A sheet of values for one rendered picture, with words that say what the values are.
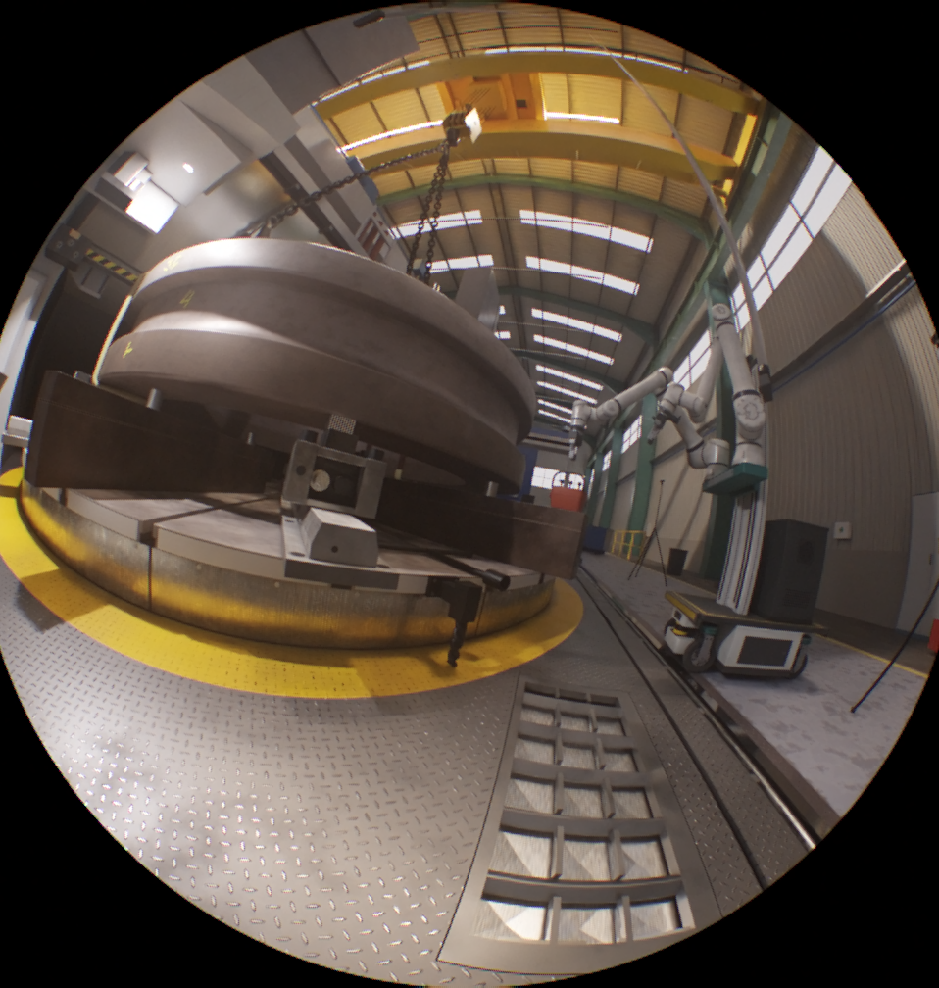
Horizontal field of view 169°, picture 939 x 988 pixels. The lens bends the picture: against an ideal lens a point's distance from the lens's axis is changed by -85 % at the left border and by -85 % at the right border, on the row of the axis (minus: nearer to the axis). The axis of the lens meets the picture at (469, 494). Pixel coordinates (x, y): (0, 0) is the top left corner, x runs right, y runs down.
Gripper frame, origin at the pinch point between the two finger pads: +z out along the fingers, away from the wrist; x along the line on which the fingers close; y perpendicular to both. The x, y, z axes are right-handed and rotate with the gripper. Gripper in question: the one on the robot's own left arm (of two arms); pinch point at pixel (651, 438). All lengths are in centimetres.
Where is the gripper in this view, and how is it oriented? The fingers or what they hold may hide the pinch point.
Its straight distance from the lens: 173.8
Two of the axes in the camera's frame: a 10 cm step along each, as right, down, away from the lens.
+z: -4.8, 8.4, 2.5
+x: -5.2, -0.4, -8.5
